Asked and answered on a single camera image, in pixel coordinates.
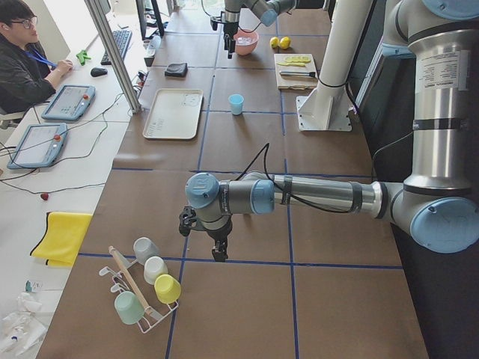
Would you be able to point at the white wire cup rack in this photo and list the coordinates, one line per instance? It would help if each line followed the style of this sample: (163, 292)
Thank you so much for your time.
(123, 280)

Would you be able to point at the wooden cutting board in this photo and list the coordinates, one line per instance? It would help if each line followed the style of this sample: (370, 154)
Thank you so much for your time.
(295, 83)

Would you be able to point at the black keyboard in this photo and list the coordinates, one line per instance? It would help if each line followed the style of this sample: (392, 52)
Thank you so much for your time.
(122, 39)

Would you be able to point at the green plastic clamp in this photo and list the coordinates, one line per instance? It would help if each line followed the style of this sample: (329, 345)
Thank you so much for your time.
(82, 56)

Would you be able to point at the blue teach pendant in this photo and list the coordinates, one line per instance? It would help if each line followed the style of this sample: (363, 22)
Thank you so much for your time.
(39, 146)
(69, 103)

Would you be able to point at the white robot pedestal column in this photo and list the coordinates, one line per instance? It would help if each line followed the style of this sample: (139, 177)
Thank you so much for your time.
(326, 107)

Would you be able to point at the yellow lemon near board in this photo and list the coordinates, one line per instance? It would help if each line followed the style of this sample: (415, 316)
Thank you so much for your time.
(284, 43)

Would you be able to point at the yellow folded cloth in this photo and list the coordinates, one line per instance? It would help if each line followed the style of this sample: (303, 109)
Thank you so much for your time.
(63, 237)

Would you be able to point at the lemon slices row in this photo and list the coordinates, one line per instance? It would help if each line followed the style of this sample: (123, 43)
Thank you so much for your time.
(300, 59)

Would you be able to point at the blue teach pendant near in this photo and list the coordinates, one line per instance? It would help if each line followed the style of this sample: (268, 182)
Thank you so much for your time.
(39, 146)

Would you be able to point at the yellow cup on rack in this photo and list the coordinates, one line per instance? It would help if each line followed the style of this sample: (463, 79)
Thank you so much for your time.
(167, 289)

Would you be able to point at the black computer mouse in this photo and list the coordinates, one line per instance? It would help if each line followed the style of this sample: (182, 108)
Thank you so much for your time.
(98, 71)

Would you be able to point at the cream bear serving tray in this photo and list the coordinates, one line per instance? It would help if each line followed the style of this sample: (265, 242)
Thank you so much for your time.
(174, 114)

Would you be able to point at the grey cup on rack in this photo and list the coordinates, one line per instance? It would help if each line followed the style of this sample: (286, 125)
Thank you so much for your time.
(144, 248)

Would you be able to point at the mint green cup on rack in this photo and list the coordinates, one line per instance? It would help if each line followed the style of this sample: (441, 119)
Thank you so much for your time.
(128, 307)

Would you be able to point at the light blue plastic cup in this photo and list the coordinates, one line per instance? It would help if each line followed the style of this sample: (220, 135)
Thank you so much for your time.
(236, 102)

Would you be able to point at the aluminium frame post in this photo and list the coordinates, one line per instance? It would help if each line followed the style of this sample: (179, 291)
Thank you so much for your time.
(106, 36)

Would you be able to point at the yellow lemon far one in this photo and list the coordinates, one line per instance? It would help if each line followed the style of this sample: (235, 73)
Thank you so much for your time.
(274, 42)

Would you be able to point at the seated person black jacket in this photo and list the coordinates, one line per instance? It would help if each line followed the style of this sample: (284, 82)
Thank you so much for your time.
(28, 77)

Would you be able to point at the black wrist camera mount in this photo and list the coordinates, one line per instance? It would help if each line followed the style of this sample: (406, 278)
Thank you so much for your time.
(216, 21)

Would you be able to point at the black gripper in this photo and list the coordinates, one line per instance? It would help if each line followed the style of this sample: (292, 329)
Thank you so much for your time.
(229, 28)
(218, 235)

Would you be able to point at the yellow plastic knife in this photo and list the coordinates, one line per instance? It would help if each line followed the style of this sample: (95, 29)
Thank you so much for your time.
(291, 64)

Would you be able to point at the blue teach pendant far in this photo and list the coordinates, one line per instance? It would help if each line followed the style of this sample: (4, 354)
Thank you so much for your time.
(69, 103)

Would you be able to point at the pink bowl of ice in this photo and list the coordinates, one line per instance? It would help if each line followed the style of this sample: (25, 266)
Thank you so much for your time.
(245, 42)

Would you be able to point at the crumpled plastic bags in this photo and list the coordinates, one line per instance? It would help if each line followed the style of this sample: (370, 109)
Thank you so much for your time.
(21, 330)

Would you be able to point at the white cup on rack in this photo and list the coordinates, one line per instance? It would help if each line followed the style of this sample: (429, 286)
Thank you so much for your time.
(153, 268)

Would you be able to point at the grey folded cloth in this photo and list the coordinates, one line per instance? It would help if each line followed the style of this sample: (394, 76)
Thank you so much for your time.
(176, 70)

